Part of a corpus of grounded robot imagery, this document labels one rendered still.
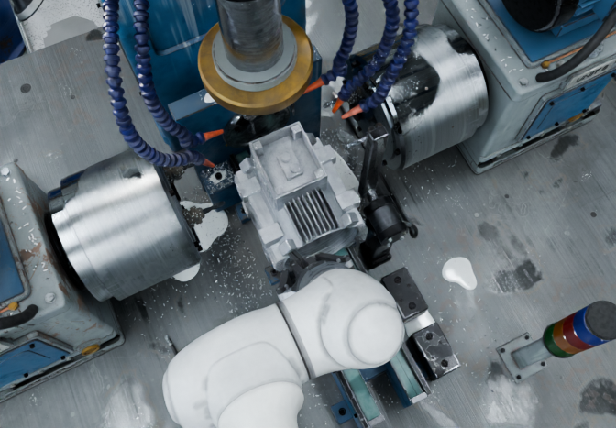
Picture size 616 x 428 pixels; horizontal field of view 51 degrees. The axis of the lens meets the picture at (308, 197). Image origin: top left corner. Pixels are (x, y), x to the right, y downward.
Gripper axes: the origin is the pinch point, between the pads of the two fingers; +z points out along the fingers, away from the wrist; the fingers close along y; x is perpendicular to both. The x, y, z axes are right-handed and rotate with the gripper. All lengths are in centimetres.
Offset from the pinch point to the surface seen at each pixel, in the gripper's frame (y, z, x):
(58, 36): 30, 124, -72
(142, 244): 22.8, 4.8, -13.6
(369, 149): -18.0, -4.4, -13.5
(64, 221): 32.9, 7.1, -22.3
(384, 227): -18.1, 6.1, 2.6
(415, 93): -32.6, 4.5, -18.2
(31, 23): 36, 129, -80
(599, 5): -65, -7, -20
